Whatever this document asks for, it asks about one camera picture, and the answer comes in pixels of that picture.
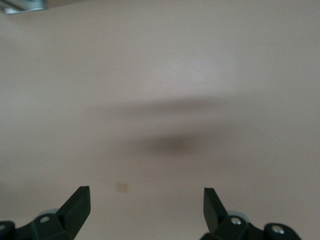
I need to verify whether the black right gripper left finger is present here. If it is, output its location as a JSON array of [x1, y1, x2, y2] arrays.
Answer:
[[0, 186, 91, 240]]

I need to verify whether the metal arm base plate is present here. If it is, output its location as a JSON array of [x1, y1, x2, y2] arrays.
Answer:
[[3, 0, 48, 15]]

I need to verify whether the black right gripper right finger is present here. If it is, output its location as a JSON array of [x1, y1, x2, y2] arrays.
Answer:
[[199, 187, 301, 240]]

